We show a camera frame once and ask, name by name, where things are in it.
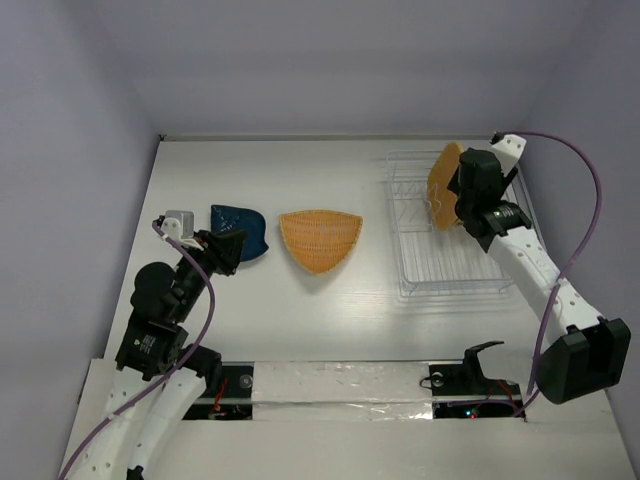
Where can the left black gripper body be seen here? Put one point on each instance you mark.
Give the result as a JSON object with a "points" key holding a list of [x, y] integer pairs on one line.
{"points": [[206, 253]]}

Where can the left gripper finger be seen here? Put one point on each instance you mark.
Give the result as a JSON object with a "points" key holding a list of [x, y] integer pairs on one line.
{"points": [[235, 237], [232, 257]]}

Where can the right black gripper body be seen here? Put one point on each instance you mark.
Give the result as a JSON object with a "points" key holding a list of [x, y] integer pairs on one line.
{"points": [[467, 187]]}

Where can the dark blue plate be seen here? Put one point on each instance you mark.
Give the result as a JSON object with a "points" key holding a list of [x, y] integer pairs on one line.
{"points": [[228, 219]]}

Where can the triangular woven orange plate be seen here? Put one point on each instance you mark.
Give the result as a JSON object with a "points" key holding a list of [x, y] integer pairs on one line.
{"points": [[319, 240]]}

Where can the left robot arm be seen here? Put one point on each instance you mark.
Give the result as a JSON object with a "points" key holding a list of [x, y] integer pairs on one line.
{"points": [[159, 374]]}

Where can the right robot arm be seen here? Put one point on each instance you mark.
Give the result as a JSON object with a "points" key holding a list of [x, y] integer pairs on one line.
{"points": [[578, 351]]}

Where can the white foam front board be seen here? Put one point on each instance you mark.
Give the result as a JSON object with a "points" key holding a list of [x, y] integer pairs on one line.
{"points": [[588, 446]]}

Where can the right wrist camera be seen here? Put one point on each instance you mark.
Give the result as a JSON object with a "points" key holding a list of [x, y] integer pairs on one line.
{"points": [[508, 149]]}

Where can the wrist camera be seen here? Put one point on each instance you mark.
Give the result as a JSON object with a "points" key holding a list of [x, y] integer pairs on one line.
{"points": [[508, 149], [177, 224]]}

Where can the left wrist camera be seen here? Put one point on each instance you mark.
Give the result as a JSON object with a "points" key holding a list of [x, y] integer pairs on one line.
{"points": [[177, 224]]}

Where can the white wire dish rack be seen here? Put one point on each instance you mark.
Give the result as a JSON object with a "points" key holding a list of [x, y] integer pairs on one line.
{"points": [[432, 262]]}

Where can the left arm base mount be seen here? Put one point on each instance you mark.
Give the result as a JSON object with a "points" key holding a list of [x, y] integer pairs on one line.
{"points": [[230, 399]]}

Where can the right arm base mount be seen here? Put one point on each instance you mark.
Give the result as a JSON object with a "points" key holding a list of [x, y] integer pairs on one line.
{"points": [[460, 390]]}

